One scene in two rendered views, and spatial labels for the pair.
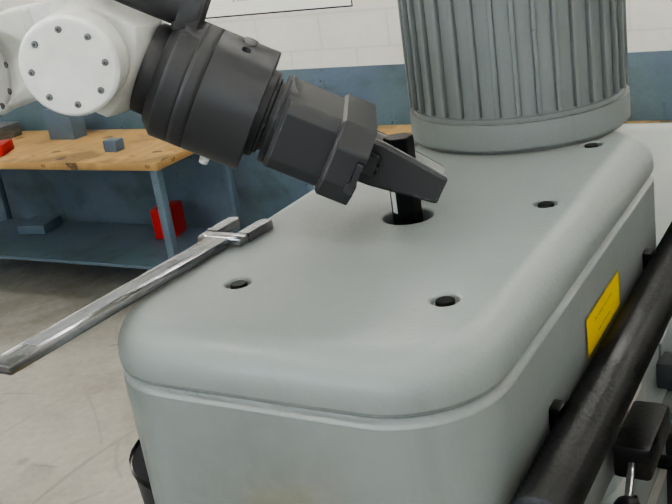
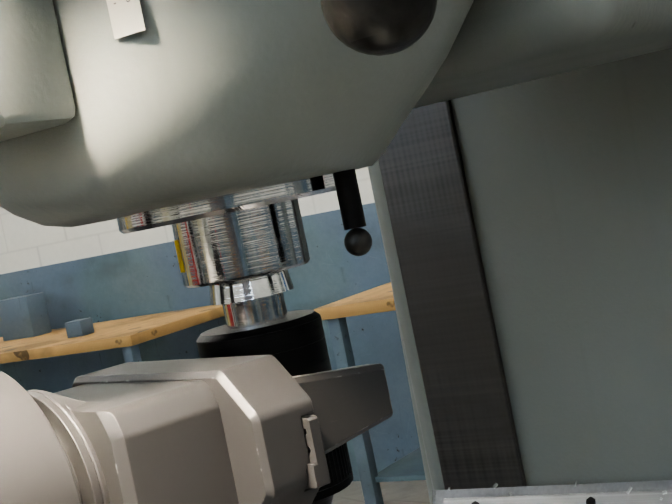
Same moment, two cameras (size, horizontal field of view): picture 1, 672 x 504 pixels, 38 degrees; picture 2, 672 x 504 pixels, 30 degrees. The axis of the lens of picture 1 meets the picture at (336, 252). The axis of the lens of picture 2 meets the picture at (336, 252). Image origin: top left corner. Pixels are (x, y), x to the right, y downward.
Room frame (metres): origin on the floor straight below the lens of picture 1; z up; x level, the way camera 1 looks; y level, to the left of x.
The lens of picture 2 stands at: (0.21, -0.10, 1.31)
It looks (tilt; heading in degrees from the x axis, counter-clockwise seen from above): 3 degrees down; 1
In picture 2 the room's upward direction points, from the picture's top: 12 degrees counter-clockwise
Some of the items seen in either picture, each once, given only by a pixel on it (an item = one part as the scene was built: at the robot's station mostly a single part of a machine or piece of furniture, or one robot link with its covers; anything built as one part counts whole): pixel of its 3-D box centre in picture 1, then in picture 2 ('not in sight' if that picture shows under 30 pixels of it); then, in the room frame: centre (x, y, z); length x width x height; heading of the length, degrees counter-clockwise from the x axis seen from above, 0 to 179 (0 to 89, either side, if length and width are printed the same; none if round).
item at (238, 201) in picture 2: not in sight; (232, 200); (0.67, -0.06, 1.31); 0.09 x 0.09 x 0.01
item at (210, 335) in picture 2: not in sight; (260, 335); (0.67, -0.06, 1.26); 0.05 x 0.05 x 0.01
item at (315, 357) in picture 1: (428, 306); not in sight; (0.68, -0.06, 1.81); 0.47 x 0.26 x 0.16; 148
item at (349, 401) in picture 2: not in sight; (329, 411); (0.65, -0.08, 1.23); 0.06 x 0.02 x 0.03; 133
